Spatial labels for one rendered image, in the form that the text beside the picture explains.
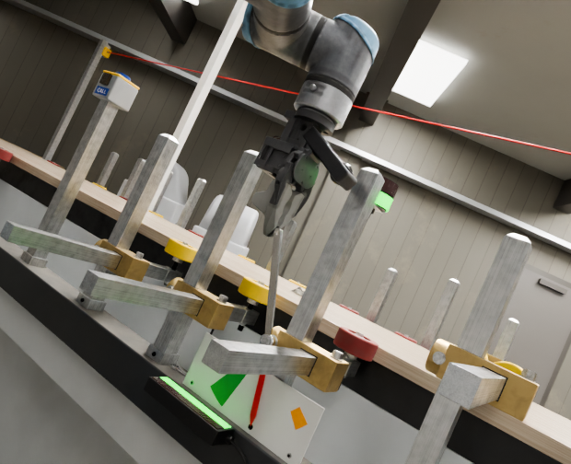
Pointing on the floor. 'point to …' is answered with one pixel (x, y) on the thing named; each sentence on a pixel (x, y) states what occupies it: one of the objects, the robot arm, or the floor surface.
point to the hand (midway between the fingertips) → (273, 230)
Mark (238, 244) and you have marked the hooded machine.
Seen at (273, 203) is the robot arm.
